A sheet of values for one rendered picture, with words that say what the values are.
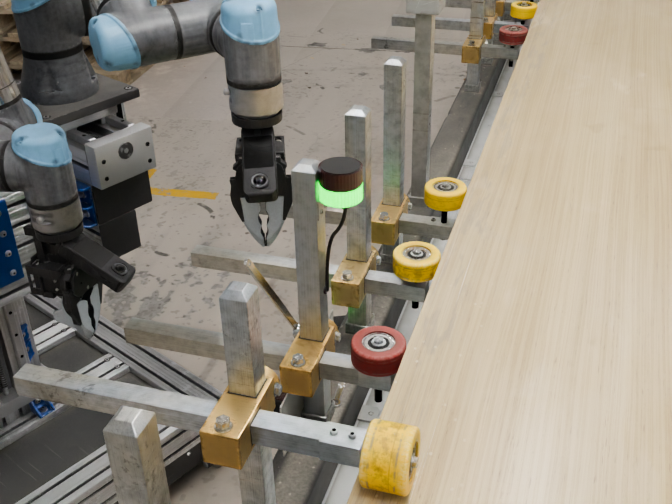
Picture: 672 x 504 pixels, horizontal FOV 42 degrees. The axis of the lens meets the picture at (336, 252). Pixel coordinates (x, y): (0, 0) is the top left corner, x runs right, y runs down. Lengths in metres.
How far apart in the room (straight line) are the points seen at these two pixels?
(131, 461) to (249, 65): 0.56
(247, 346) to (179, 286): 2.05
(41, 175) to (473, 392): 0.67
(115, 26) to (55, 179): 0.25
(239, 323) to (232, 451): 0.15
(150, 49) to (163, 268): 2.02
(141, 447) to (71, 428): 1.44
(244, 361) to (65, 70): 0.91
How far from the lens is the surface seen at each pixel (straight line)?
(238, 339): 1.02
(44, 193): 1.32
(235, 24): 1.16
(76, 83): 1.80
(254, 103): 1.19
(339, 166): 1.16
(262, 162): 1.19
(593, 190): 1.71
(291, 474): 1.35
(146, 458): 0.83
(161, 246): 3.31
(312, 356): 1.29
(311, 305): 1.28
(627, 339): 1.32
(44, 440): 2.24
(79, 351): 2.49
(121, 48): 1.20
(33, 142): 1.29
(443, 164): 2.22
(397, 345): 1.25
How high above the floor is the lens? 1.67
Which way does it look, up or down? 32 degrees down
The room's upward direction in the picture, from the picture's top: 2 degrees counter-clockwise
